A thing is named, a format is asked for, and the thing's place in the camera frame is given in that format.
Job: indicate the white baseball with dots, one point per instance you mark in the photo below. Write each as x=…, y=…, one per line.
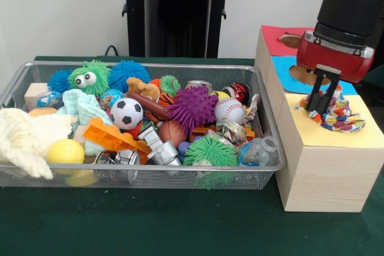
x=229, y=111

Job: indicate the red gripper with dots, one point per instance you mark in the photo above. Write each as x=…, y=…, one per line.
x=348, y=67

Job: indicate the plain yellow ball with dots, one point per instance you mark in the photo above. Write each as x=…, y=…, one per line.
x=66, y=151

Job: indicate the orange plastic grid block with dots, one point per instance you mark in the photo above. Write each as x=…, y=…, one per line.
x=114, y=138

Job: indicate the small soccer ball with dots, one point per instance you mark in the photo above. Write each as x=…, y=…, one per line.
x=126, y=113

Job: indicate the green fuzzy monster toy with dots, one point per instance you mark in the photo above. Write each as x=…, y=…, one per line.
x=89, y=77

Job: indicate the dark green table cloth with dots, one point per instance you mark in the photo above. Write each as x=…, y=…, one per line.
x=150, y=226

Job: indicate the cream knitted cloth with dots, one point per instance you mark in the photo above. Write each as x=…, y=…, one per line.
x=27, y=139

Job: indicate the large blue spiky ball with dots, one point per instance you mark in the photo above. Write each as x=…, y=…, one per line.
x=129, y=73

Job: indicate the crushed plastic water bottle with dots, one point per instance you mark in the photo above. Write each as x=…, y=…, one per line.
x=259, y=151

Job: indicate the purple spiky ball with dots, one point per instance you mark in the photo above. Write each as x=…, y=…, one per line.
x=192, y=109

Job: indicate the green spiky ball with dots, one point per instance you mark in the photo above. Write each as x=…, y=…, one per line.
x=210, y=151

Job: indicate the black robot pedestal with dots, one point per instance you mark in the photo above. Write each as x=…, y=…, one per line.
x=174, y=16

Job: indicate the colourful patterned cloth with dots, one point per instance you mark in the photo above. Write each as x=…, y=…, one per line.
x=345, y=118

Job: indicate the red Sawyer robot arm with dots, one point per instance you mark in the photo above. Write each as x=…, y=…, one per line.
x=354, y=10

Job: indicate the clear shallow bin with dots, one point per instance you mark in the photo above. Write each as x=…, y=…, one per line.
x=36, y=175

